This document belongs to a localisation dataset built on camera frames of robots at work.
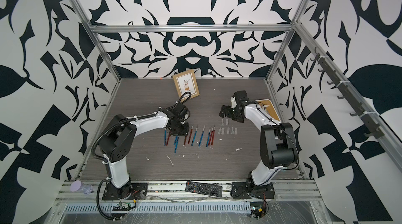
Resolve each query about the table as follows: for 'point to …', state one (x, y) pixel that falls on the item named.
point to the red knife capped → (190, 134)
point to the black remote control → (203, 189)
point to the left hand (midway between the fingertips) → (187, 131)
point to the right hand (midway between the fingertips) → (226, 112)
